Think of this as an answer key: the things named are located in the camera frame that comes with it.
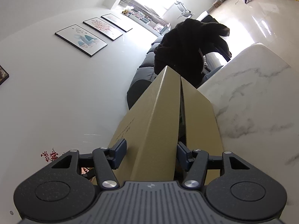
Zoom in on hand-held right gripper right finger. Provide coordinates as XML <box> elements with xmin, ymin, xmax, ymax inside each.
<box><xmin>177</xmin><ymin>142</ymin><xmax>250</xmax><ymax>190</ymax></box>

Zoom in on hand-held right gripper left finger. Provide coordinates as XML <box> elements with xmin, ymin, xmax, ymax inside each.
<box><xmin>51</xmin><ymin>138</ymin><xmax>128</xmax><ymax>190</ymax></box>

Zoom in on tan cardboard box lid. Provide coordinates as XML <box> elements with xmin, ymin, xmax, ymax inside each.
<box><xmin>92</xmin><ymin>65</ymin><xmax>181</xmax><ymax>185</ymax></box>

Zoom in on tan cardboard box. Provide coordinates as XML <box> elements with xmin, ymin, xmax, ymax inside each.
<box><xmin>177</xmin><ymin>76</ymin><xmax>225</xmax><ymax>185</ymax></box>

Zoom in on white marble desktop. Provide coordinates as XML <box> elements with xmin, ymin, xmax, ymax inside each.
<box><xmin>197</xmin><ymin>42</ymin><xmax>299</xmax><ymax>224</ymax></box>

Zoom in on orange and red flower bouquet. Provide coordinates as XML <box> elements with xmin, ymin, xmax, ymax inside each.
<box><xmin>41</xmin><ymin>148</ymin><xmax>59</xmax><ymax>163</ymax></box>

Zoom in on grey mesh chair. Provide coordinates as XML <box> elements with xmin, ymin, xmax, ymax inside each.
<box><xmin>203</xmin><ymin>65</ymin><xmax>225</xmax><ymax>80</ymax></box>

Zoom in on black plush toy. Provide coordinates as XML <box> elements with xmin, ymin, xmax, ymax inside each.
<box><xmin>154</xmin><ymin>19</ymin><xmax>231</xmax><ymax>89</ymax></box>

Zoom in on white bookshelf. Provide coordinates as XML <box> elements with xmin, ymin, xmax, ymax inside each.
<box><xmin>121</xmin><ymin>7</ymin><xmax>171</xmax><ymax>35</ymax></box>

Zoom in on dark framed picture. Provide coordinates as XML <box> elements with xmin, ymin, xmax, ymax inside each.
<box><xmin>0</xmin><ymin>65</ymin><xmax>10</xmax><ymax>86</ymax></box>

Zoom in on white office chair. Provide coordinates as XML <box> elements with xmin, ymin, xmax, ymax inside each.
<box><xmin>174</xmin><ymin>1</ymin><xmax>196</xmax><ymax>19</ymax></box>

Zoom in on blue-print framed wall picture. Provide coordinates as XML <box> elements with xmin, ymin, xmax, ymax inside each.
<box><xmin>55</xmin><ymin>24</ymin><xmax>108</xmax><ymax>58</ymax></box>

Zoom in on pink-print framed wall picture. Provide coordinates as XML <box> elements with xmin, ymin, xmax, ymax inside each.
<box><xmin>83</xmin><ymin>17</ymin><xmax>124</xmax><ymax>41</ymax></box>

